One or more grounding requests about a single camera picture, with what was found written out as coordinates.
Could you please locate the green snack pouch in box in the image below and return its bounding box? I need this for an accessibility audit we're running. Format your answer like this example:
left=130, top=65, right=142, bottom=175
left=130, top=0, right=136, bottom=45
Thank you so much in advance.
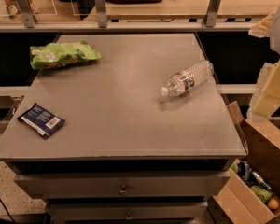
left=250, top=185, right=273, bottom=203

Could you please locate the open cardboard box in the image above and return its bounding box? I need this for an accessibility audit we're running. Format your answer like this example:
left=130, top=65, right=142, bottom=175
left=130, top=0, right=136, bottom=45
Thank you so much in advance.
left=214, top=102, right=280, bottom=224

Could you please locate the wooden counter shelf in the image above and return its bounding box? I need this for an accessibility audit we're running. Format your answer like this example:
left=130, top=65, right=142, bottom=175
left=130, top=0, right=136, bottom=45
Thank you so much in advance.
left=0, top=0, right=280, bottom=33

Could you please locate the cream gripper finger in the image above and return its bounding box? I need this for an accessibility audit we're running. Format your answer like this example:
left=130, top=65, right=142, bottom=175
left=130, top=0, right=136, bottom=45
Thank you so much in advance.
left=248, top=60, right=280, bottom=119
left=248, top=13, right=274, bottom=38

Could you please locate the blue rxbar blueberry packet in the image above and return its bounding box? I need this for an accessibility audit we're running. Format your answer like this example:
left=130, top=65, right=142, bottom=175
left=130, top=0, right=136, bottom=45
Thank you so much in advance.
left=17, top=103, right=65, bottom=140

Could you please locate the metal bracket post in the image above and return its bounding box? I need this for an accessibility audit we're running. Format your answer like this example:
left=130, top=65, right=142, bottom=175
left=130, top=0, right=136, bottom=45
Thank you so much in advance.
left=203, top=0, right=221, bottom=27
left=16, top=0, right=36, bottom=28
left=94, top=0, right=108, bottom=28

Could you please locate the middle metal bracket post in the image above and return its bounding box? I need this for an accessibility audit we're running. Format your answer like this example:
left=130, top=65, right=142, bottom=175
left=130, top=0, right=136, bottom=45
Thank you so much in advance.
left=94, top=0, right=108, bottom=28

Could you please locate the orange round fruit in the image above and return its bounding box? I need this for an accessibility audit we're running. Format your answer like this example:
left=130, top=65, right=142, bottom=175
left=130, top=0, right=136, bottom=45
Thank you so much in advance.
left=267, top=197, right=280, bottom=210

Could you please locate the clear plastic water bottle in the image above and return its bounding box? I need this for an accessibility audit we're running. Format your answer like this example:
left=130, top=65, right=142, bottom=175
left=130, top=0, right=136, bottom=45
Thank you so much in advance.
left=161, top=60, right=214, bottom=97

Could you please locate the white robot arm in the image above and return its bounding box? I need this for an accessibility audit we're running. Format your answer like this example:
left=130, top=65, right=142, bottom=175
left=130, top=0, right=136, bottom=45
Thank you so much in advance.
left=247, top=7, right=280, bottom=120

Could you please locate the silver blue drink can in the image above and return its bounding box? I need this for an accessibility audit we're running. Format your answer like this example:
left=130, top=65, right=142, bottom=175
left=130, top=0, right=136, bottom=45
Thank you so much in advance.
left=251, top=171, right=273, bottom=191

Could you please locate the grey drawer cabinet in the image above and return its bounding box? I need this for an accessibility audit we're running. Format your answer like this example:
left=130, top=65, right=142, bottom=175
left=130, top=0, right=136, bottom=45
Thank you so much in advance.
left=0, top=34, right=245, bottom=224

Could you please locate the upper drawer with knob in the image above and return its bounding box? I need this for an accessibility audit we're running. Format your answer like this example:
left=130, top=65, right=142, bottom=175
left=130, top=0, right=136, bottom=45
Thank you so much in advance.
left=15, top=171, right=230, bottom=199

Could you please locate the lower drawer with knob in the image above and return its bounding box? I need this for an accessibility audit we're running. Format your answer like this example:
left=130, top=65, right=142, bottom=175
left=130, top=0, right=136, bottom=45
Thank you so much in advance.
left=46, top=202, right=208, bottom=221

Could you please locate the black floor cable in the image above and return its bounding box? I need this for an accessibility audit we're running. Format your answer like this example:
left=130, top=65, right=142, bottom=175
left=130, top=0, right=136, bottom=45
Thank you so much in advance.
left=0, top=181, right=18, bottom=224

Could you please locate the right metal bracket post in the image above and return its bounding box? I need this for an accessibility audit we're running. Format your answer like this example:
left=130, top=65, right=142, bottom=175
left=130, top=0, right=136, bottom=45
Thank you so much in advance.
left=203, top=0, right=221, bottom=27

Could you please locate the left metal bracket post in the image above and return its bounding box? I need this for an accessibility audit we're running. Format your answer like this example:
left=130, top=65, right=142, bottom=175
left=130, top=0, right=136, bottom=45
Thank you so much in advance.
left=16, top=0, right=36, bottom=28

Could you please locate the dark blue drink can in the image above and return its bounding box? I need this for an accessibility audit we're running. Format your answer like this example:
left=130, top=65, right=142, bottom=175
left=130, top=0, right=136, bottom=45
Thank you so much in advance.
left=238, top=161, right=250, bottom=182

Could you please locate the drawer with knob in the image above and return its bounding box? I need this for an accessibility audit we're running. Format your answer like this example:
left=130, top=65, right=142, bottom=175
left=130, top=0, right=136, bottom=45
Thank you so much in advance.
left=46, top=202, right=208, bottom=221
left=15, top=171, right=230, bottom=199

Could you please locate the green rice chip bag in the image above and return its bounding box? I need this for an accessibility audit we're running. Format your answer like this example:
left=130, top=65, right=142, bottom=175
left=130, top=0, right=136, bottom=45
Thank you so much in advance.
left=30, top=41, right=102, bottom=69

